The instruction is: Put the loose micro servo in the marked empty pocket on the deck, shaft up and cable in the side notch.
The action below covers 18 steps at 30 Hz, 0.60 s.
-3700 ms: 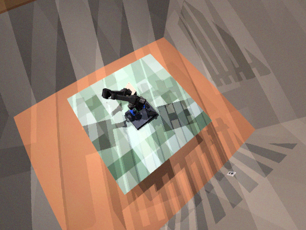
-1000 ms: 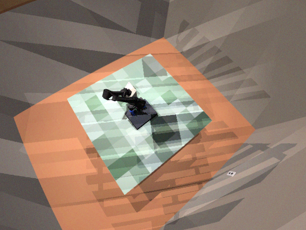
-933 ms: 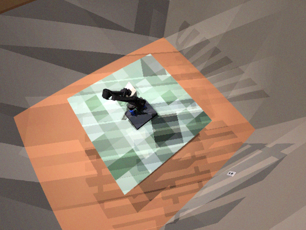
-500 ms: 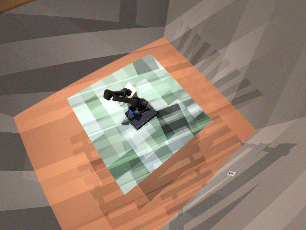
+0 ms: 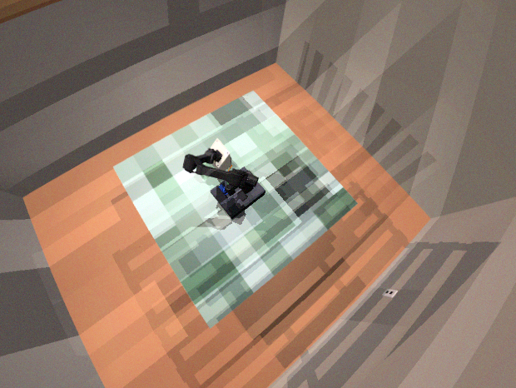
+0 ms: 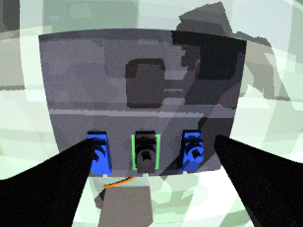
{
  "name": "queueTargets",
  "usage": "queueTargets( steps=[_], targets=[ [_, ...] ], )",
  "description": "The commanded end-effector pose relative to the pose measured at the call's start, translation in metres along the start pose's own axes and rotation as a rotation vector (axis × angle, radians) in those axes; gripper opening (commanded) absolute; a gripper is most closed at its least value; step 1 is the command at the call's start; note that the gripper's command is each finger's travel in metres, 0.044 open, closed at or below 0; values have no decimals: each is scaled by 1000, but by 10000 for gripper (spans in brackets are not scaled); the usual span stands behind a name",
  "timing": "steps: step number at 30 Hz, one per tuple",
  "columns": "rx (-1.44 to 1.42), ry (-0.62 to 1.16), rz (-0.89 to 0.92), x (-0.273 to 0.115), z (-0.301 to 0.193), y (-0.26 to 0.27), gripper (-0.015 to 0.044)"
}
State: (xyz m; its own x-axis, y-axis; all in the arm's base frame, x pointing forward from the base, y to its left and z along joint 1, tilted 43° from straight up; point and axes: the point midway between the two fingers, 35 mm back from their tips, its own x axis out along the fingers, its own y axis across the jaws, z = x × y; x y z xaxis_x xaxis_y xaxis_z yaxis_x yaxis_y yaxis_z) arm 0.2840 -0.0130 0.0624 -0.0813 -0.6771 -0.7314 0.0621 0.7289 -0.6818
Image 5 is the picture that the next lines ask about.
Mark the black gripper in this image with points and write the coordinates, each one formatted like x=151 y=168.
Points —
x=231 y=190

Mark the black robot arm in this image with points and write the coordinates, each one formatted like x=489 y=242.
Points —
x=237 y=178

